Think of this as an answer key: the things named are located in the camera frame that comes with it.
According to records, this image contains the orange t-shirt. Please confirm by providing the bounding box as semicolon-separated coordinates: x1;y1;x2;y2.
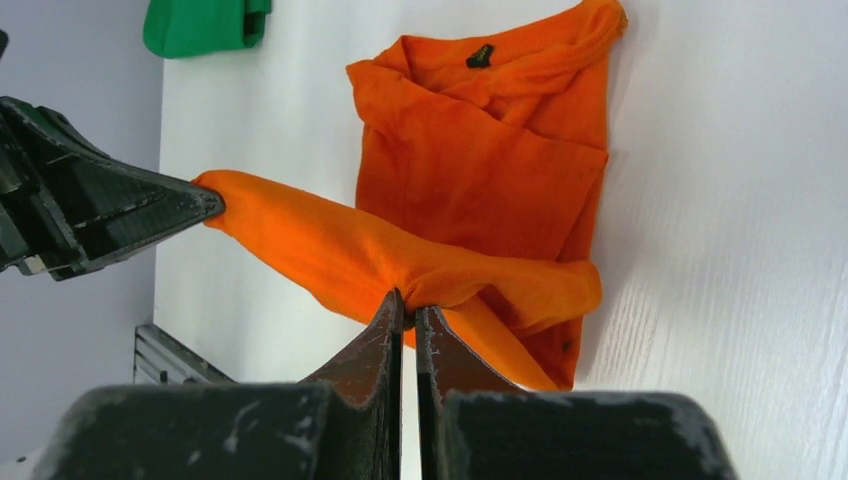
196;1;628;390

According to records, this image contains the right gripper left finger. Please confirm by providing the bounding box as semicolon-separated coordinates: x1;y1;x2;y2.
307;289;405;479

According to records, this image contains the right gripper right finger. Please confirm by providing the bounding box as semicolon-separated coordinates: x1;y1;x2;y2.
415;306;521;479

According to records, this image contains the aluminium frame rail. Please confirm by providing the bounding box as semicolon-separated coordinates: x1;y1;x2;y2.
133;324;233;385

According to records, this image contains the folded green t-shirt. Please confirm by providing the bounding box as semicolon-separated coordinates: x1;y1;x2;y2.
142;0;273;59

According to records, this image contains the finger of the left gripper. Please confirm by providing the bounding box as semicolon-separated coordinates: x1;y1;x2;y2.
1;96;225;281

